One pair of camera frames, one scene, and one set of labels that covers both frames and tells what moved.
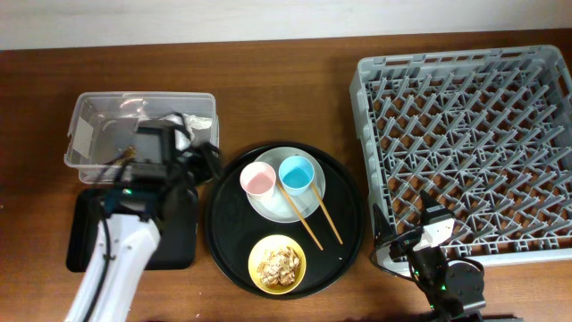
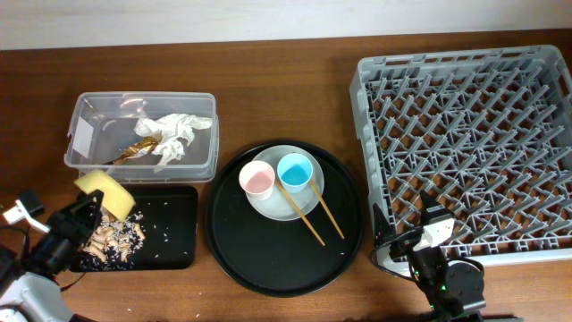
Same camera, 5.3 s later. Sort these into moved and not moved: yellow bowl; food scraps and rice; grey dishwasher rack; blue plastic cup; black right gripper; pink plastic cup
Moved: yellow bowl; food scraps and rice
Not moved: grey dishwasher rack; black right gripper; pink plastic cup; blue plastic cup
